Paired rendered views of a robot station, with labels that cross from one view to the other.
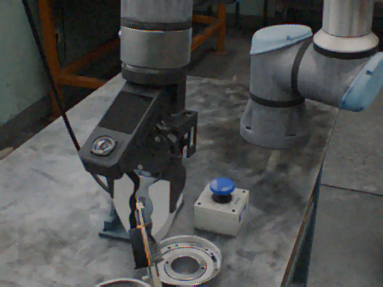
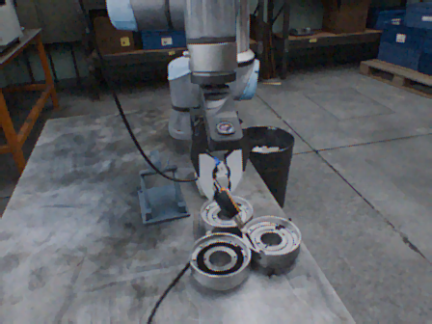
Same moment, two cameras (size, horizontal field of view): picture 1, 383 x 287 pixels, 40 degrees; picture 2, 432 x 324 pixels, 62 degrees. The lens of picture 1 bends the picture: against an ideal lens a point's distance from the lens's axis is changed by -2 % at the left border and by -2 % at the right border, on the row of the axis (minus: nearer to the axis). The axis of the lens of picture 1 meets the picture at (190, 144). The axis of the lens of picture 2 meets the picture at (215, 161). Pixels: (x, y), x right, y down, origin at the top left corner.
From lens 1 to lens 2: 0.36 m
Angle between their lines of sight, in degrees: 29
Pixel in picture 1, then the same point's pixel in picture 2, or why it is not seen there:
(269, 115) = not seen: hidden behind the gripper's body
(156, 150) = not seen: hidden behind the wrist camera
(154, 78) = (228, 77)
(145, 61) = (223, 67)
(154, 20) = (226, 35)
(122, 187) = (206, 166)
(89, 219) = (125, 219)
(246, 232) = not seen: hidden behind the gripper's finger
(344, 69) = (242, 73)
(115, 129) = (223, 116)
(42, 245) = (108, 250)
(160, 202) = (235, 166)
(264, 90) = (187, 101)
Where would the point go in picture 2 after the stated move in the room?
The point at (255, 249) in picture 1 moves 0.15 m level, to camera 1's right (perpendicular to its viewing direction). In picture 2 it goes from (247, 193) to (293, 173)
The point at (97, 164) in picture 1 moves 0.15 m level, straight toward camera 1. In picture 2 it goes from (230, 140) to (336, 180)
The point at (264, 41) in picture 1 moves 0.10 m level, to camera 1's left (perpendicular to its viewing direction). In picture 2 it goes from (182, 67) to (149, 74)
